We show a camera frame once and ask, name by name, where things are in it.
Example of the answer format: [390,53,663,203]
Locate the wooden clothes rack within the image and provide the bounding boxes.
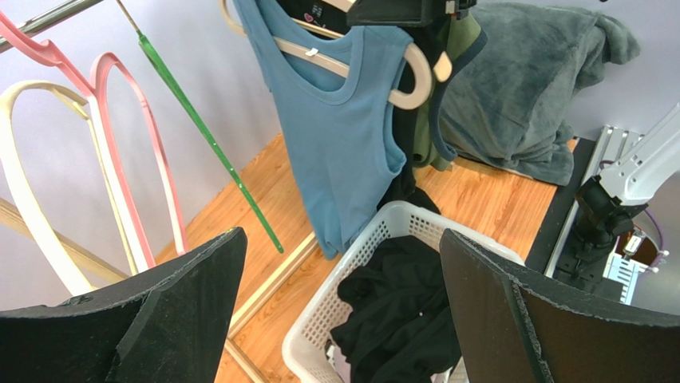
[0,0,320,383]

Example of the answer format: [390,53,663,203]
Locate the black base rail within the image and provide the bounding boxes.
[524,124,646,306]

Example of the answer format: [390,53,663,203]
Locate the pink plastic hanger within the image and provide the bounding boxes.
[0,10,190,269]

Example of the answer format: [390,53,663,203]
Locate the white plastic basket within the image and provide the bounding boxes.
[281,200,527,383]

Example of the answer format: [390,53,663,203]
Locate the blue tank top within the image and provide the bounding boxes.
[232,0,414,260]

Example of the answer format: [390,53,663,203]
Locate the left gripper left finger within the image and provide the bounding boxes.
[1,227,247,382]

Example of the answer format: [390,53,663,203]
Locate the mauve tank top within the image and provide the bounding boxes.
[326,346,453,383]

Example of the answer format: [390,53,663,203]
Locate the beige wooden hanger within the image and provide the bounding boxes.
[221,1,433,110]

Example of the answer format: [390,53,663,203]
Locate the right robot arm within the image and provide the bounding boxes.
[347,1,679,286]

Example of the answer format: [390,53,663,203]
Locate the grey fleece blanket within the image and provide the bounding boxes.
[458,2,641,186]

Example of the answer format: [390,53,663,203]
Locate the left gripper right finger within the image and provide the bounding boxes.
[440,229,679,382]

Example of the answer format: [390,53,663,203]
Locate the light wooden hanger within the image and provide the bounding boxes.
[323,0,453,82]

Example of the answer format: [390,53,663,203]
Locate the black tank top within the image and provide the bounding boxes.
[330,235,461,382]

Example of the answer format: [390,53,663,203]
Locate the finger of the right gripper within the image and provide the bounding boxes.
[346,0,452,27]

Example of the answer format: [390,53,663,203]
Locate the cream plastic hanger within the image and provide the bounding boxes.
[0,79,140,298]

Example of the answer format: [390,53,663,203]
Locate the olive green tank top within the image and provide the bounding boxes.
[413,14,483,171]

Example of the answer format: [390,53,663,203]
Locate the black garment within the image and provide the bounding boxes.
[279,0,445,214]

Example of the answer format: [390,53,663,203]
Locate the green plastic hanger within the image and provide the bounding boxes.
[116,0,284,254]

